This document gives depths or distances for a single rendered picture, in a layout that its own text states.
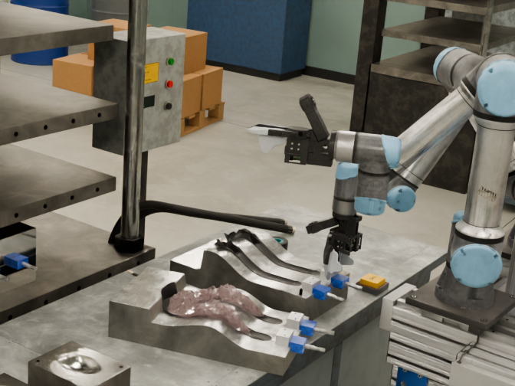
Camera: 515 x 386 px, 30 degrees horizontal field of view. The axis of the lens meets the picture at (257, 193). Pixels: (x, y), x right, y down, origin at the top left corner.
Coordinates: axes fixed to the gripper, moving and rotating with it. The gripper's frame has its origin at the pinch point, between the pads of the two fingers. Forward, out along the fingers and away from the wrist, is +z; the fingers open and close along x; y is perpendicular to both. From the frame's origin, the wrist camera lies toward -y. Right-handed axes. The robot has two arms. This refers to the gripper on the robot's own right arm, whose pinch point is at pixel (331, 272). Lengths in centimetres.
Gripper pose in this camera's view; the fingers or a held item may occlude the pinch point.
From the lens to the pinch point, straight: 291.4
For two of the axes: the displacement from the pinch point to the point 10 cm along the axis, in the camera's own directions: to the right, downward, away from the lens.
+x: 5.6, -2.2, 8.0
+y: 8.2, 2.4, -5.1
